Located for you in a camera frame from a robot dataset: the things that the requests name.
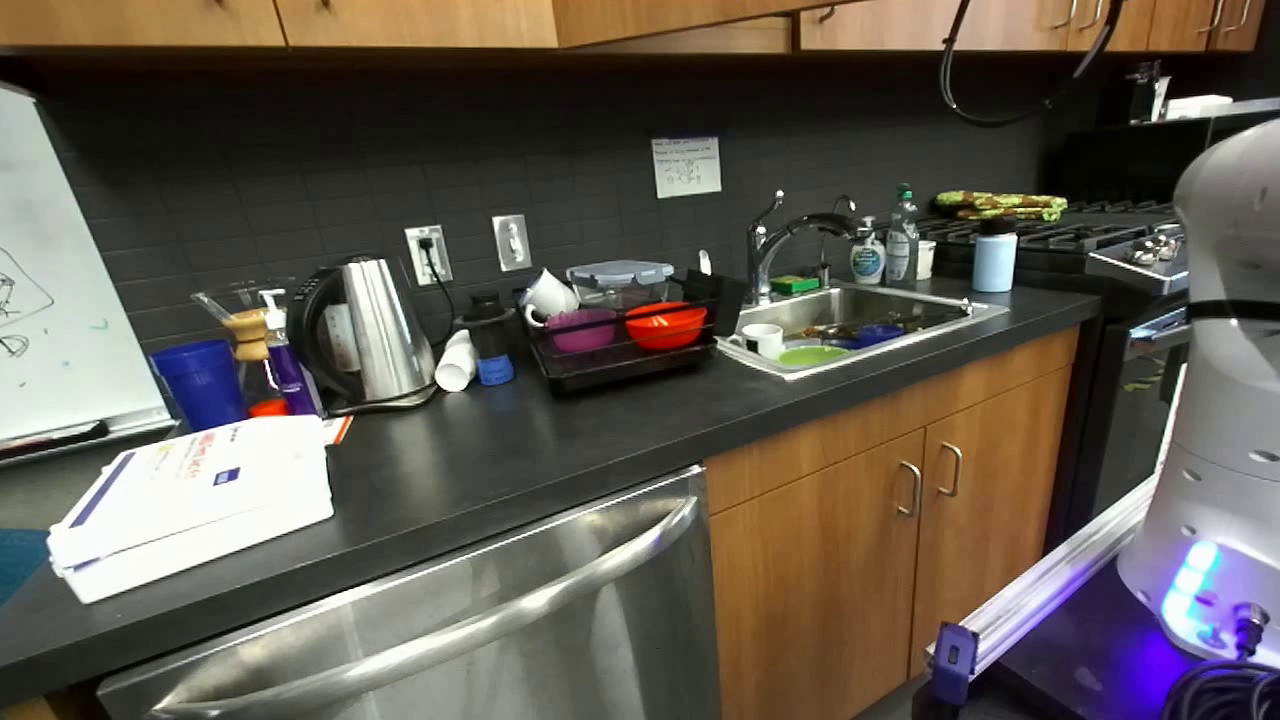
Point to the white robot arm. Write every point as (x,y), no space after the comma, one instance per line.
(1204,559)

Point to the red bowl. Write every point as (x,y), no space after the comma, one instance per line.
(667,325)

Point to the purple bowl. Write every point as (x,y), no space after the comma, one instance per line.
(586,329)

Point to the black dish rack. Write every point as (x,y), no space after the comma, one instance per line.
(623,362)

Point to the white pitcher mug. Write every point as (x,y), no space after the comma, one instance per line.
(545,297)

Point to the white cup in sink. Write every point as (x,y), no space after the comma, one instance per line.
(766,338)

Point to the green plate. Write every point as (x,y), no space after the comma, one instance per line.
(807,358)

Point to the stainless steel sink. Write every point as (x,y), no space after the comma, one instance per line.
(863,322)

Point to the green sponge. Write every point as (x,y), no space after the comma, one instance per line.
(794,284)

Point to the chrome faucet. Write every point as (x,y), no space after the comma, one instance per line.
(775,234)

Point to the clear soap dispenser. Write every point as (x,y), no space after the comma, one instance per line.
(865,256)

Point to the stainless steel dishwasher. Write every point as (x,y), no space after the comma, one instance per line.
(592,614)

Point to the steel electric kettle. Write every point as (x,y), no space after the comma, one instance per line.
(356,338)

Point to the green cap dish soap bottle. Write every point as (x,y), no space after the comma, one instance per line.
(902,239)

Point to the glass pour-over coffee maker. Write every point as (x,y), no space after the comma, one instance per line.
(251,348)

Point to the blue plastic cup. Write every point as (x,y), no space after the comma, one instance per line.
(202,383)

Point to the black gas stove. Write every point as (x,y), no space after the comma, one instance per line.
(1129,256)

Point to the white paper box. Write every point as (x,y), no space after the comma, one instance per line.
(193,499)

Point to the white whiteboard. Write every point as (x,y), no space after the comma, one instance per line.
(71,362)

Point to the wall light switch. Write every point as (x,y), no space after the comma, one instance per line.
(514,254)

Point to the white wall note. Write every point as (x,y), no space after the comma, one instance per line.
(686,165)

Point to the wall power outlet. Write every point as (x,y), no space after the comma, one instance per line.
(428,254)

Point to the aluminium rail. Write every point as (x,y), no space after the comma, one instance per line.
(964,651)

